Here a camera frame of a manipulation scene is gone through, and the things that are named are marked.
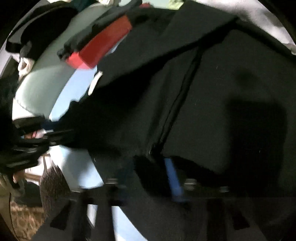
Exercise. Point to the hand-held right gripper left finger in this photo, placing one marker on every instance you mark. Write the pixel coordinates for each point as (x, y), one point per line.
(122, 185)

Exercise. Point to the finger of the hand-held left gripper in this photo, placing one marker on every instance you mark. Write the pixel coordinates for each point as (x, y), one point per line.
(60, 135)

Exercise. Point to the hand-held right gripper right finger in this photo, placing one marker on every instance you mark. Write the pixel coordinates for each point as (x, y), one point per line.
(172, 178)

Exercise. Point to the black garment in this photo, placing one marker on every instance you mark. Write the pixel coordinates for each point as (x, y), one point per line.
(208, 104)

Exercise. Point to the grey sweater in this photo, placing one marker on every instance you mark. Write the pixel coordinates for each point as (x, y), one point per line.
(263, 18)

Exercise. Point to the white pink cloth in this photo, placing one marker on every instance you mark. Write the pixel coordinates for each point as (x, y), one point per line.
(24, 67)

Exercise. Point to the red box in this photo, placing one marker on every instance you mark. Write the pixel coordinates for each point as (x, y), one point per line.
(104, 44)

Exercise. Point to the black jacket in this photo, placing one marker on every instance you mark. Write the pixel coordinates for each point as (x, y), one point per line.
(34, 30)

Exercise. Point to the black cloth on red box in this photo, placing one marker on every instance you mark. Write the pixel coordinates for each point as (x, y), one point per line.
(92, 29)

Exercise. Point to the green cloth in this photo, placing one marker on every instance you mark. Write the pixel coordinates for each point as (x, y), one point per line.
(175, 4)

